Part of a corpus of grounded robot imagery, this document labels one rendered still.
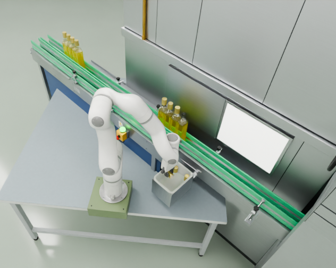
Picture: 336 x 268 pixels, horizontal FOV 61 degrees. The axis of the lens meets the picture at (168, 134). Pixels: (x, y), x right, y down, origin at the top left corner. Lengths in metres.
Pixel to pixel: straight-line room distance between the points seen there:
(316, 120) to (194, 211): 1.00
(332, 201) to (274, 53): 0.70
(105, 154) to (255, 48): 0.95
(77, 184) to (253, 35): 1.52
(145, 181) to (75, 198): 0.50
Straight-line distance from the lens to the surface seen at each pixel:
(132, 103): 1.34
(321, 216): 1.36
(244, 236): 2.54
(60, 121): 2.64
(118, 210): 1.93
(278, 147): 1.69
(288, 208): 1.82
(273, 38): 1.47
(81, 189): 2.15
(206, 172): 1.89
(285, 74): 1.50
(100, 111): 1.34
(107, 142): 1.53
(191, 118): 1.99
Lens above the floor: 2.53
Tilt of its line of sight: 46 degrees down
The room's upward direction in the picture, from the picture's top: 6 degrees clockwise
